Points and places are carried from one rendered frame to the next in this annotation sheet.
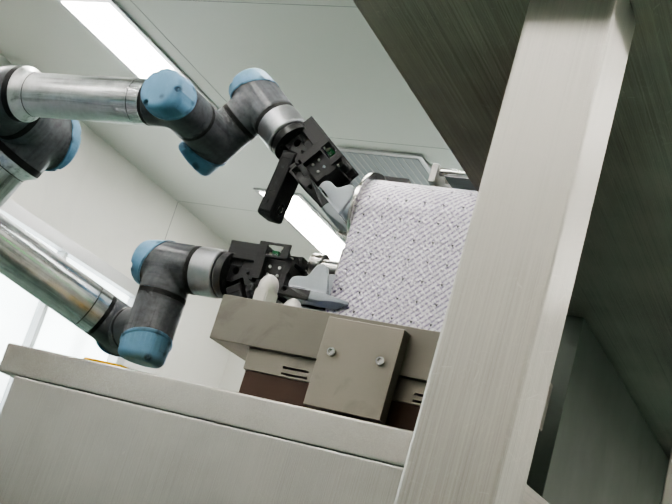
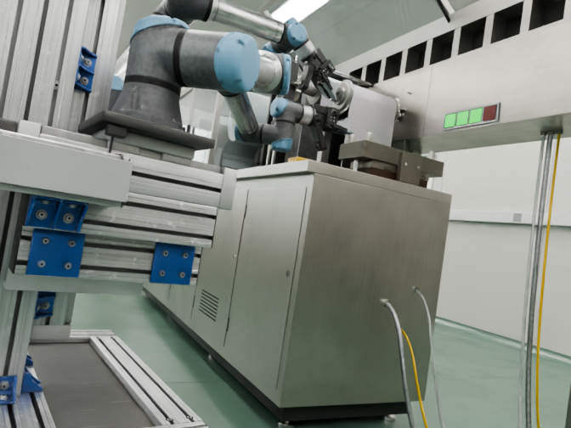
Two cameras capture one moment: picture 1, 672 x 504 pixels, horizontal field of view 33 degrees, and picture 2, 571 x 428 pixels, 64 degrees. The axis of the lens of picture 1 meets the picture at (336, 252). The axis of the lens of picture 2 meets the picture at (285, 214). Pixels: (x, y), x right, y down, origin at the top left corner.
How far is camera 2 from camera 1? 1.77 m
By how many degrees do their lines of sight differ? 56
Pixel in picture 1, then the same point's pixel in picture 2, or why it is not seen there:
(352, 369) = (410, 169)
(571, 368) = not seen: hidden behind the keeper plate
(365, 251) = (356, 113)
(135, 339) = (287, 143)
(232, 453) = (393, 199)
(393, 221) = (364, 103)
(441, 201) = (375, 98)
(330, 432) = (418, 192)
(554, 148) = not seen: outside the picture
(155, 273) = (291, 115)
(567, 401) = not seen: hidden behind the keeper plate
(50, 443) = (335, 199)
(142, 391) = (363, 179)
